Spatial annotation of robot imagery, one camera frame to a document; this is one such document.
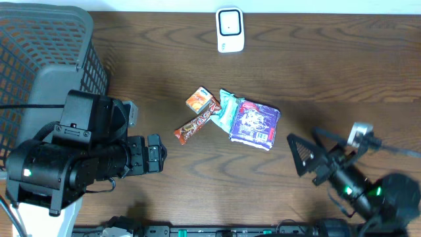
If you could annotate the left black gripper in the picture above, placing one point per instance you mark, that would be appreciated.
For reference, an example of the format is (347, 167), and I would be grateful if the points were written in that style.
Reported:
(141, 158)

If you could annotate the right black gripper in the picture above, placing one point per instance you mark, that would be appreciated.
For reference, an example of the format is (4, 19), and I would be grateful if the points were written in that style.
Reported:
(337, 157)

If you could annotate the red orange snack bar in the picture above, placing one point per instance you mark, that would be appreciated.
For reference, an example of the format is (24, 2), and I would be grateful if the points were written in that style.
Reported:
(186, 131)

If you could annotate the small orange box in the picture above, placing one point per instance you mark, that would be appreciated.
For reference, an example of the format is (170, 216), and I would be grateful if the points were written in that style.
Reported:
(199, 100)

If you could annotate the purple noodle packet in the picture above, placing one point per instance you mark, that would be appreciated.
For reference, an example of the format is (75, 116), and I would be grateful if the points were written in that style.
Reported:
(255, 124)

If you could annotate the mint green snack packet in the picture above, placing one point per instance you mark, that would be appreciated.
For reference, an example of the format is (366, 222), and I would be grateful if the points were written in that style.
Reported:
(229, 103)

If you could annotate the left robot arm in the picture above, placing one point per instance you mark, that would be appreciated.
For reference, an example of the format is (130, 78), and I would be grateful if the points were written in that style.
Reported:
(89, 143)

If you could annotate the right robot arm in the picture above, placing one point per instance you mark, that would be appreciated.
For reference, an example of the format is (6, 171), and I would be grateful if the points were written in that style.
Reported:
(387, 205)

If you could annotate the white barcode scanner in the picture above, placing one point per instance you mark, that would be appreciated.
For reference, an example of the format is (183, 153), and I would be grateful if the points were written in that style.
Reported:
(230, 30)

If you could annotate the grey plastic mesh basket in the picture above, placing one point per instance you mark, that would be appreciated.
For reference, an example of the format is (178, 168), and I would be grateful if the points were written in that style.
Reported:
(46, 51)

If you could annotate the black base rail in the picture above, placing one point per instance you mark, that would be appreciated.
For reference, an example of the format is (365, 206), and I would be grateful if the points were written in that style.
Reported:
(122, 226)

